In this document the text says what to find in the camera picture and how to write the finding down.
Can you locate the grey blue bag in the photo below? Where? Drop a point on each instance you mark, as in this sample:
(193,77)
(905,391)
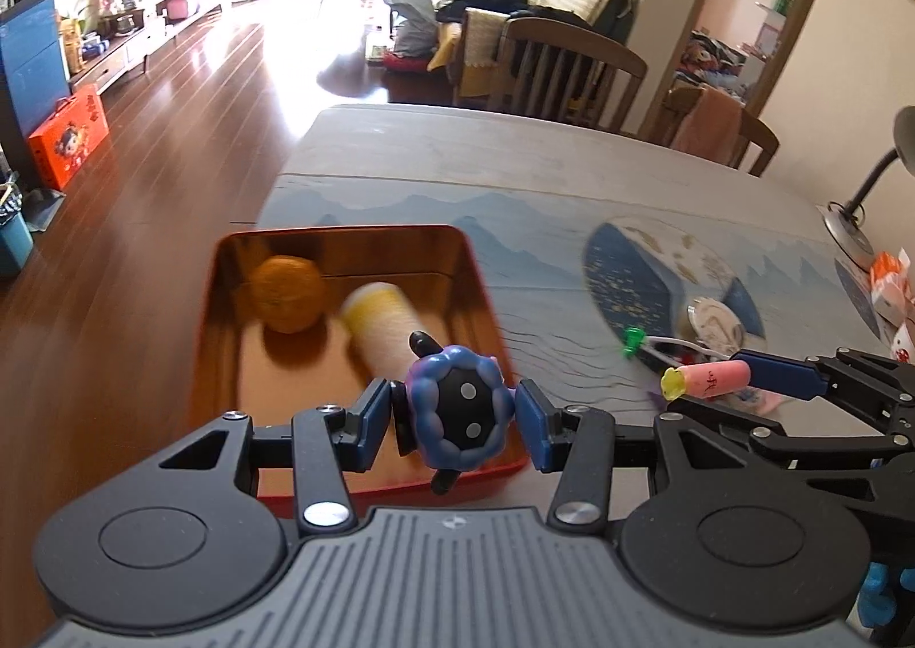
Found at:
(411,12)

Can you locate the orange white snack bag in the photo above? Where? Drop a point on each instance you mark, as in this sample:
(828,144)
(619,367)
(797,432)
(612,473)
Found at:
(893,290)

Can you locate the wooden slatted chair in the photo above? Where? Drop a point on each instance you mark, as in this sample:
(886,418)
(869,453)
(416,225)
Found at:
(572,33)

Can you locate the dark cabinet with blue front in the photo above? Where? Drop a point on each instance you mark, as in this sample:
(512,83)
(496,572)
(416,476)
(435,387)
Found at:
(32,62)

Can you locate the yellow white bottle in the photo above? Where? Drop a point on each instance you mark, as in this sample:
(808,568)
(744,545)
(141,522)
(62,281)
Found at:
(379,333)

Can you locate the pink cloth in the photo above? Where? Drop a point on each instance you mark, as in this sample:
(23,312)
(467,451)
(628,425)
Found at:
(708,119)

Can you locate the yellow blanket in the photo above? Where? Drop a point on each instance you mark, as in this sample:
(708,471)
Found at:
(479,58)

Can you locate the printed mountain table mat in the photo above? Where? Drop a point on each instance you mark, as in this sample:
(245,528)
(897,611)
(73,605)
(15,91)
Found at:
(500,226)

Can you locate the blue trash bin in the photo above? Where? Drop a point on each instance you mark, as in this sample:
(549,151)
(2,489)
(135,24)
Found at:
(14,240)

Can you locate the red floor cushion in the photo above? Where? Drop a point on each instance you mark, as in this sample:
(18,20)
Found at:
(407,63)

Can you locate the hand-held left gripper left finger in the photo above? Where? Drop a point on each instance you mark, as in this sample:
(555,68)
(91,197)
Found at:
(372,423)

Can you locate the black desk lamp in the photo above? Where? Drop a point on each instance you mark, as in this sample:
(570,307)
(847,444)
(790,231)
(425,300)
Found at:
(868,180)

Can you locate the purple black round toy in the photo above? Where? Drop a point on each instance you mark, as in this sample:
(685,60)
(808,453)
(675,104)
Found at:
(457,419)

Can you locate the grey floor mat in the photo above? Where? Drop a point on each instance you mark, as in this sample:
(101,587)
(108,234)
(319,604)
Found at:
(44,208)

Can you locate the orange gift box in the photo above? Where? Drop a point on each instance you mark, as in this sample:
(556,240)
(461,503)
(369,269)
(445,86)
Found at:
(71,137)

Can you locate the orange ball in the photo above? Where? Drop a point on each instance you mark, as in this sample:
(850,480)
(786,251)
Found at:
(286,294)

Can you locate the round chrome metal lid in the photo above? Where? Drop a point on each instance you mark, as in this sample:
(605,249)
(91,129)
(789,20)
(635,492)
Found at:
(718,326)

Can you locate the long low tv console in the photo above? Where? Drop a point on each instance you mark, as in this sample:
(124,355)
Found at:
(143,40)

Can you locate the pink tube with yellow cap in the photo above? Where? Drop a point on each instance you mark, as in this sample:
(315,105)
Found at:
(715,378)

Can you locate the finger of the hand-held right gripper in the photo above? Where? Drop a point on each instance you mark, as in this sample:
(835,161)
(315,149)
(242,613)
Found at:
(779,378)
(843,455)

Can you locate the red metal tin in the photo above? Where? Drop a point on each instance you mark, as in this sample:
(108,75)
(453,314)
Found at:
(307,390)

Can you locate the black clothing pile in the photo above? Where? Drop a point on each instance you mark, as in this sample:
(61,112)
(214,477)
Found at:
(486,1)

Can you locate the person's right hand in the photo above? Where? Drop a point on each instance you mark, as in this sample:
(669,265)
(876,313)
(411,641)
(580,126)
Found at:
(886,594)

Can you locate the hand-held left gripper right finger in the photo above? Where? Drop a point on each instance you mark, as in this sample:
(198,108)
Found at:
(532,423)

